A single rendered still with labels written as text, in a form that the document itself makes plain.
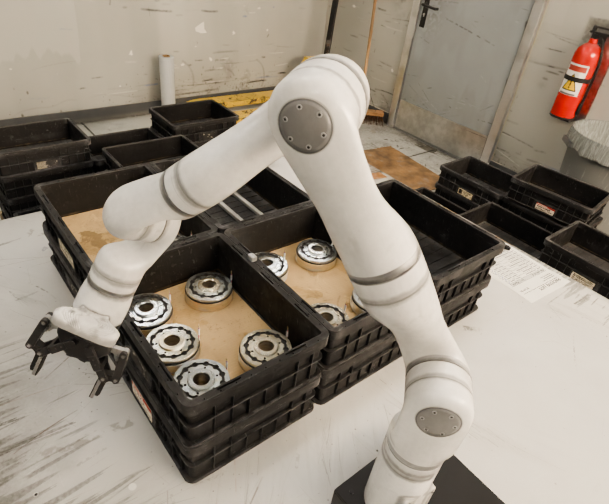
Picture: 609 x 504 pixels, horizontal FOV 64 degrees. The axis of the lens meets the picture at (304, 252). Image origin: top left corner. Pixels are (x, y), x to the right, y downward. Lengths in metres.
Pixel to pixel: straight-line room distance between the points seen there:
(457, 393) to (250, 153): 0.40
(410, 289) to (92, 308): 0.44
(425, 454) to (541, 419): 0.55
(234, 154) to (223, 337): 0.53
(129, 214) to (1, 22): 3.43
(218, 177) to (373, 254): 0.20
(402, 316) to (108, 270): 0.40
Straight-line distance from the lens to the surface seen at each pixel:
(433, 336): 0.68
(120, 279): 0.73
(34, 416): 1.13
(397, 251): 0.55
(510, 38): 4.07
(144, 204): 0.66
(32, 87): 4.17
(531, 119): 4.04
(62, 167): 2.50
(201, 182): 0.60
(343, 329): 0.93
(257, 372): 0.84
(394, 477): 0.82
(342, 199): 0.51
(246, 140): 0.59
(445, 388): 0.68
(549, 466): 1.19
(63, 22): 4.13
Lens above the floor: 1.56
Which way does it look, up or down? 35 degrees down
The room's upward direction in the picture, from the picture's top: 8 degrees clockwise
